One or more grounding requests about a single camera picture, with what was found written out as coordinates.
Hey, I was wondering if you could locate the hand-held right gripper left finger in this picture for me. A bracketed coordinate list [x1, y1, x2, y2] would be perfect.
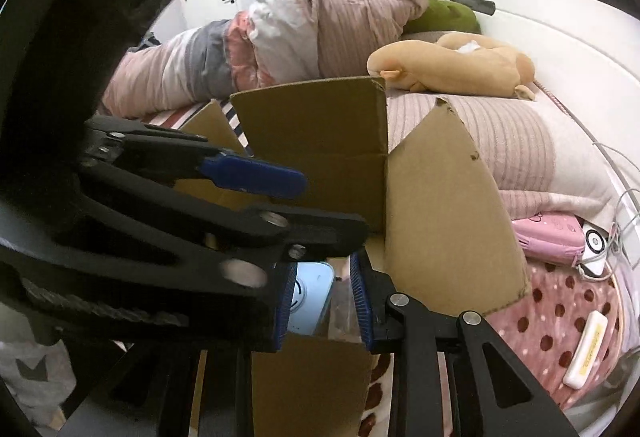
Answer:
[60, 262, 299, 437]

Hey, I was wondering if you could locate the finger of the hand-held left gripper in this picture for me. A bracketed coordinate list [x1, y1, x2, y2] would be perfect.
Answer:
[0, 164, 371, 349]
[82, 116, 307, 199]

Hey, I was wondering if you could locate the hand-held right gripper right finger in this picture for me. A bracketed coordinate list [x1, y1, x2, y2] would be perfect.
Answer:
[349, 249, 577, 437]

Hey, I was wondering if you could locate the light blue square device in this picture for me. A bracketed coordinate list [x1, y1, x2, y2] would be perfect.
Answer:
[294, 262, 336, 337]

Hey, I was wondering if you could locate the brown cardboard box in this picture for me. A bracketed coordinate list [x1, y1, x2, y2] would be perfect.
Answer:
[172, 76, 532, 437]

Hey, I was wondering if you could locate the clear plastic wrapper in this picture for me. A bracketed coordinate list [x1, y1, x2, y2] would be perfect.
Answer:
[327, 274, 363, 345]

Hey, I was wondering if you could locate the pink striped duvet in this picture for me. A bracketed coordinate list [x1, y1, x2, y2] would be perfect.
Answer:
[100, 0, 430, 120]

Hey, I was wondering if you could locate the pink polka dot blanket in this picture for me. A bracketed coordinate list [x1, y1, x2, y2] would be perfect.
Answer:
[362, 262, 632, 437]

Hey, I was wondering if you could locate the pink striped pillow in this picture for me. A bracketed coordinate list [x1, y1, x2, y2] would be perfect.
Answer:
[387, 92, 618, 223]

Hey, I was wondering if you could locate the pink pouch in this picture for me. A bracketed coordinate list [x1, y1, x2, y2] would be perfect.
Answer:
[511, 212, 587, 268]

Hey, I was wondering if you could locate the tan plush toy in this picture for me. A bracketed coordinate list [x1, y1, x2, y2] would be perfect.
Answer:
[366, 32, 537, 102]

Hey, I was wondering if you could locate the green pillow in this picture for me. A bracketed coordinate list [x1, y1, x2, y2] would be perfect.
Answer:
[402, 0, 481, 36]

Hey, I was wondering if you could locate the white round charger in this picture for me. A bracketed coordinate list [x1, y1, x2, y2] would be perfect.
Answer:
[575, 226, 611, 279]

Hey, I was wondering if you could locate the white star-print cloth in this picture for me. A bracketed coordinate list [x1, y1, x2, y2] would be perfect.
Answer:
[0, 341, 77, 420]

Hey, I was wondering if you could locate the white bed headboard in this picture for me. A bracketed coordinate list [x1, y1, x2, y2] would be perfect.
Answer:
[446, 0, 640, 218]

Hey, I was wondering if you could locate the white cable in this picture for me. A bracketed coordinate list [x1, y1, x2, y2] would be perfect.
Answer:
[532, 82, 640, 278]

